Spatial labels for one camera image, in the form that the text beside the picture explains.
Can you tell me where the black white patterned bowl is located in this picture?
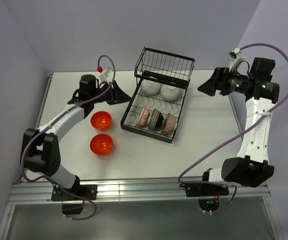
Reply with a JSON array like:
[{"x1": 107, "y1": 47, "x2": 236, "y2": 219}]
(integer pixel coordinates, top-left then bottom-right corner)
[{"x1": 161, "y1": 113, "x2": 176, "y2": 135}]

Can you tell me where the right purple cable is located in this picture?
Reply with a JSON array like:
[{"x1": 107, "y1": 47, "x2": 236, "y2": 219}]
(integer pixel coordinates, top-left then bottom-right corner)
[{"x1": 177, "y1": 42, "x2": 288, "y2": 214}]

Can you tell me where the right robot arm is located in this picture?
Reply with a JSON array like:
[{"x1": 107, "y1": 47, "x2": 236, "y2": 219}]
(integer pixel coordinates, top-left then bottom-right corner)
[{"x1": 198, "y1": 57, "x2": 279, "y2": 195}]

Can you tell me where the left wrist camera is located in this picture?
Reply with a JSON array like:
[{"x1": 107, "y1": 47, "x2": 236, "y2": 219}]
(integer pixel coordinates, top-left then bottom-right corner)
[{"x1": 97, "y1": 66, "x2": 114, "y2": 83}]

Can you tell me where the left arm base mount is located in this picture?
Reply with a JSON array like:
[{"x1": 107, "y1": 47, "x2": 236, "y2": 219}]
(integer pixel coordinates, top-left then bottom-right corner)
[{"x1": 51, "y1": 184, "x2": 98, "y2": 216}]

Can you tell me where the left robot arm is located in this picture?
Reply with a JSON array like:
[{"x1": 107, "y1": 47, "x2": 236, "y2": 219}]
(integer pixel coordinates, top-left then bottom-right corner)
[{"x1": 20, "y1": 74, "x2": 131, "y2": 200}]

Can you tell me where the purple cable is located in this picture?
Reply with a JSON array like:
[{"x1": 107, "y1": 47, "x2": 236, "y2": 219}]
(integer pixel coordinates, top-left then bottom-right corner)
[
  {"x1": 20, "y1": 54, "x2": 116, "y2": 221},
  {"x1": 177, "y1": 42, "x2": 288, "y2": 214}
]

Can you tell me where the aluminium mounting rail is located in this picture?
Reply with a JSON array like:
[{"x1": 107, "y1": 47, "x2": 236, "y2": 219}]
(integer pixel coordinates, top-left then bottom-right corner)
[{"x1": 8, "y1": 174, "x2": 271, "y2": 205}]

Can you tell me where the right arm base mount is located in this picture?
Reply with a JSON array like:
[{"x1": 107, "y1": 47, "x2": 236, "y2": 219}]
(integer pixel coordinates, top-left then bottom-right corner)
[{"x1": 179, "y1": 181, "x2": 229, "y2": 198}]

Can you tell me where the orange white patterned bowl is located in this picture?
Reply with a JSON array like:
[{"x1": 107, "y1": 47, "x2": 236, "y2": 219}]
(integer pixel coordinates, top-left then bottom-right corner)
[{"x1": 136, "y1": 107, "x2": 150, "y2": 128}]

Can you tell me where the brown beige bowl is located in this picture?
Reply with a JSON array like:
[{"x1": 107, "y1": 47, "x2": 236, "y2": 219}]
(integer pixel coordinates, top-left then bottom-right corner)
[{"x1": 148, "y1": 109, "x2": 164, "y2": 131}]

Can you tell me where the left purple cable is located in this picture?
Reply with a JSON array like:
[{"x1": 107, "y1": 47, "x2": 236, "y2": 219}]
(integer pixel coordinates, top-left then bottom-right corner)
[{"x1": 20, "y1": 54, "x2": 116, "y2": 221}]

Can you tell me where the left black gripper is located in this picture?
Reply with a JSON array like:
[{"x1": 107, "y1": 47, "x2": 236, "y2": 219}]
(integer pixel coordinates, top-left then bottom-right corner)
[{"x1": 91, "y1": 81, "x2": 132, "y2": 106}]

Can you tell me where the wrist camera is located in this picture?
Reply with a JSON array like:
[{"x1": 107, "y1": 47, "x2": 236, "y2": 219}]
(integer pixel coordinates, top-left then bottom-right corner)
[
  {"x1": 97, "y1": 66, "x2": 114, "y2": 83},
  {"x1": 229, "y1": 47, "x2": 245, "y2": 72}
]

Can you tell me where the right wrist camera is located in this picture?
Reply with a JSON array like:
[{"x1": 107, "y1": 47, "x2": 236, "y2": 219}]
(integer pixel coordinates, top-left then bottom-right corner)
[{"x1": 229, "y1": 47, "x2": 245, "y2": 72}]

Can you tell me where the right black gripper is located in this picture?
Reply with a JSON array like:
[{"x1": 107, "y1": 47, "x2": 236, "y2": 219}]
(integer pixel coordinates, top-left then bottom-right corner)
[{"x1": 197, "y1": 66, "x2": 252, "y2": 97}]

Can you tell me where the black wire dish rack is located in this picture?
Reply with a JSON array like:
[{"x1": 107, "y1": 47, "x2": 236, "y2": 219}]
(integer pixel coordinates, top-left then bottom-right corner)
[{"x1": 120, "y1": 47, "x2": 195, "y2": 143}]

